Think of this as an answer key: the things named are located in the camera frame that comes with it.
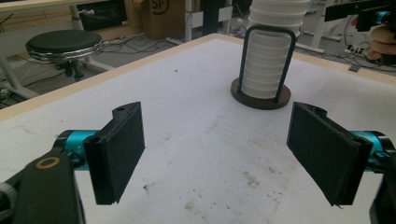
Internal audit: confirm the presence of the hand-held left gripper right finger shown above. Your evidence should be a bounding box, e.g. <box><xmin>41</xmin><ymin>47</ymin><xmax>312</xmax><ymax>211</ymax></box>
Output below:
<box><xmin>286</xmin><ymin>102</ymin><xmax>374</xmax><ymax>207</ymax></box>

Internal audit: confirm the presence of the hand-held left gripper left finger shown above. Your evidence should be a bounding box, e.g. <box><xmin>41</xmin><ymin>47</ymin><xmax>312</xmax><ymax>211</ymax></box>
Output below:
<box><xmin>83</xmin><ymin>102</ymin><xmax>146</xmax><ymax>205</ymax></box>

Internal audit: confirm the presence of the black wire cup holder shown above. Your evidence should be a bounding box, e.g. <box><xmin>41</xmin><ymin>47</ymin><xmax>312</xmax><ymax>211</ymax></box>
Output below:
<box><xmin>231</xmin><ymin>24</ymin><xmax>292</xmax><ymax>111</ymax></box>

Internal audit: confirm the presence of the stack of white paper cups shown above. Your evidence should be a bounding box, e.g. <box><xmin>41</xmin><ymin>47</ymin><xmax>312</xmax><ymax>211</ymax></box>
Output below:
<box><xmin>241</xmin><ymin>0</ymin><xmax>311</xmax><ymax>100</ymax></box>

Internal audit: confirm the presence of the white power strip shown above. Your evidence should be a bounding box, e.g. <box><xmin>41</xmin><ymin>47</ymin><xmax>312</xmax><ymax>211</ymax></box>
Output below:
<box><xmin>344</xmin><ymin>44</ymin><xmax>369</xmax><ymax>58</ymax></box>

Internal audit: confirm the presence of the white table mat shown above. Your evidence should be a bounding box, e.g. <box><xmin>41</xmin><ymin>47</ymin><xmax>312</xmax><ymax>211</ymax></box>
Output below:
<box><xmin>0</xmin><ymin>37</ymin><xmax>396</xmax><ymax>224</ymax></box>

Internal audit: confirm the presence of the black round stool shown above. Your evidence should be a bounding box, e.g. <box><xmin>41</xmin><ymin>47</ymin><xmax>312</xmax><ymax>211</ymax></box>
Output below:
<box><xmin>25</xmin><ymin>29</ymin><xmax>115</xmax><ymax>82</ymax></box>

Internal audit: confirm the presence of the brown cardboard box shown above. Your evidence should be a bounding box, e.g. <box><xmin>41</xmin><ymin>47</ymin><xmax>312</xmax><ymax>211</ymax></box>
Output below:
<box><xmin>134</xmin><ymin>0</ymin><xmax>188</xmax><ymax>40</ymax></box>

